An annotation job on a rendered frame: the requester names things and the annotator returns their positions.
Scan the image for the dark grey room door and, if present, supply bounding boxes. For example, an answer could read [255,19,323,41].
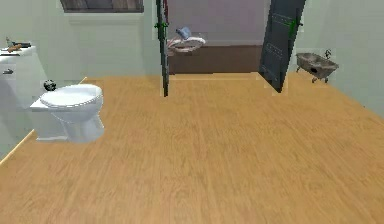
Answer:
[155,0,171,98]
[258,0,307,94]

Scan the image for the blue cushion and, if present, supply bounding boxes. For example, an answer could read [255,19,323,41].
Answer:
[175,26,193,40]

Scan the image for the white toilet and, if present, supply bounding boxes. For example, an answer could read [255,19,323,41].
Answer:
[0,45,106,144]

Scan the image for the grey wall sink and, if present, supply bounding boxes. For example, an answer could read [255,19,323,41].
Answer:
[295,49,340,84]

